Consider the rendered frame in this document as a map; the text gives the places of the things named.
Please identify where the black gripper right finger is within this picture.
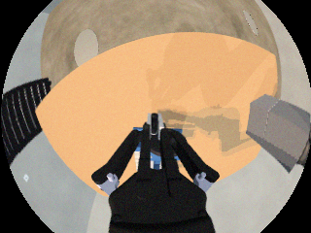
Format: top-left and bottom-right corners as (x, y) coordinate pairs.
(157, 114), (220, 200)

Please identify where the blue bench vise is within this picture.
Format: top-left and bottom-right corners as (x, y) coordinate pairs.
(133, 113), (187, 170)

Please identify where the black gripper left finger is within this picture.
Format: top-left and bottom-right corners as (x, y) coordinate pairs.
(91, 113), (152, 201)

